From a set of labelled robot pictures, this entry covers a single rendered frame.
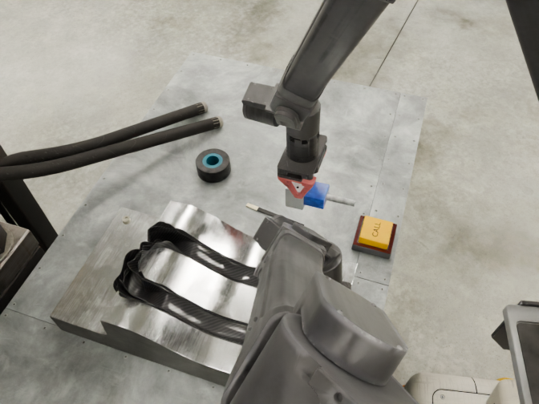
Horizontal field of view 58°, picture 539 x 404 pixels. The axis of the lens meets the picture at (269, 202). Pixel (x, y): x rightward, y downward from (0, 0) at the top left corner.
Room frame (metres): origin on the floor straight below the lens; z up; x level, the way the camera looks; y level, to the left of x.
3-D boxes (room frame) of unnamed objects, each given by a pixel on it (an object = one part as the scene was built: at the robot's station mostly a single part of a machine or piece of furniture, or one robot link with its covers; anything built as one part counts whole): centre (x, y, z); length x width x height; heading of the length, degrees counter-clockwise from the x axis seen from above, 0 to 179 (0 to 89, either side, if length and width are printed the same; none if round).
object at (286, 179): (0.58, -0.06, 0.99); 0.07 x 0.07 x 0.09; 70
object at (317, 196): (0.58, -0.10, 0.93); 0.13 x 0.05 x 0.05; 70
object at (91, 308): (0.42, 0.12, 0.87); 0.50 x 0.26 x 0.14; 70
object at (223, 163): (0.77, 0.13, 0.82); 0.08 x 0.08 x 0.04
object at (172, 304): (0.40, 0.11, 0.92); 0.35 x 0.16 x 0.09; 70
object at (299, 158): (0.60, -0.06, 1.06); 0.10 x 0.07 x 0.07; 160
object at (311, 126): (0.60, -0.05, 1.12); 0.07 x 0.06 x 0.07; 63
